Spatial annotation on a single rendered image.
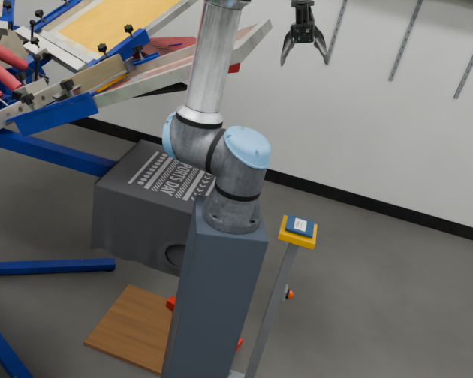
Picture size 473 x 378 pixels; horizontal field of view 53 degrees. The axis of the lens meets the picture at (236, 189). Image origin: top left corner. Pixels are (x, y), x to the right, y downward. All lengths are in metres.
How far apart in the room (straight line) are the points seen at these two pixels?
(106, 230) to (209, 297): 0.69
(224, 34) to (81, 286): 1.92
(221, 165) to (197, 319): 0.45
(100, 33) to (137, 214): 1.15
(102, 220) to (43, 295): 0.95
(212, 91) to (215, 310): 0.58
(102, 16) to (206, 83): 1.67
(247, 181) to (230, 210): 0.09
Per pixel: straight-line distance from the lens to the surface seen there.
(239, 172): 1.09
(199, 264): 1.20
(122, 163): 1.90
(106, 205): 1.77
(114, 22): 2.63
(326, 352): 2.68
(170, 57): 1.99
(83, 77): 1.74
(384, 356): 2.83
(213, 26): 1.07
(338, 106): 3.74
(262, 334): 2.04
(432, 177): 4.01
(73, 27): 2.72
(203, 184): 1.83
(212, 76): 1.09
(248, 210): 1.15
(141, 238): 1.79
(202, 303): 1.29
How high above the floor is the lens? 1.86
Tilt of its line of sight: 29 degrees down
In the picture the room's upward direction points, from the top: 14 degrees clockwise
